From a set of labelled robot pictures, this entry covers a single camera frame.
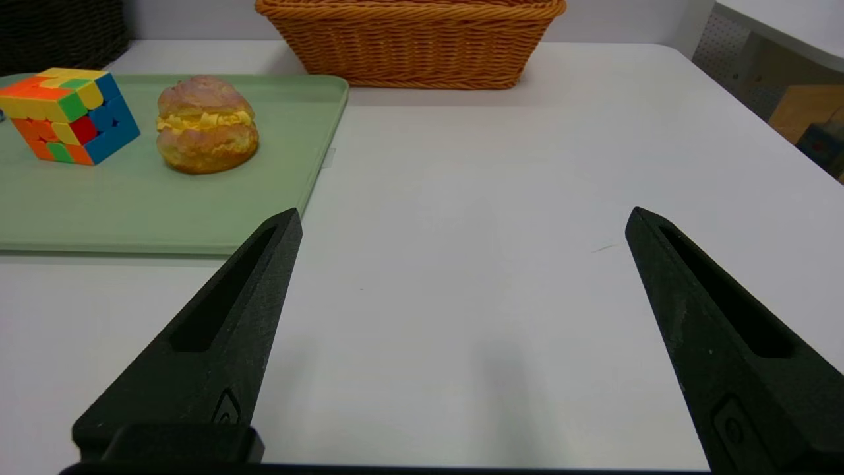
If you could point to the orange wicker basket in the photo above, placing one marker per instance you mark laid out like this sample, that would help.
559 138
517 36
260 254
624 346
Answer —
409 46

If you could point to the colourful puzzle cube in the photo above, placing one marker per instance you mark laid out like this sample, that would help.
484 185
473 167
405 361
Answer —
105 128

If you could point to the white perforated panel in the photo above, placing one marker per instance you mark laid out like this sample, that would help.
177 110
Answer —
725 59

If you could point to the light green plastic tray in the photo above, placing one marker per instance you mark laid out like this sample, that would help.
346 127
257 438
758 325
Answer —
165 211

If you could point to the dark brown wicker basket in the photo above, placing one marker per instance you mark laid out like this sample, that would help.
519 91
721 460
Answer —
59 33

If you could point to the blue box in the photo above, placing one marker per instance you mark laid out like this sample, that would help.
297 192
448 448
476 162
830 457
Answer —
824 148

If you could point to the cream puff pastry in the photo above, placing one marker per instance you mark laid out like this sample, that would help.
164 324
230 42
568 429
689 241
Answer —
208 148

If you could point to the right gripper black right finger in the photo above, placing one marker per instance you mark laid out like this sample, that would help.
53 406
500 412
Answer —
725 409

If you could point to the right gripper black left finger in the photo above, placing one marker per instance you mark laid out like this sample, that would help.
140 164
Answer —
217 356

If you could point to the white side table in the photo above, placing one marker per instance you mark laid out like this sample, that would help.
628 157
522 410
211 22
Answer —
791 26

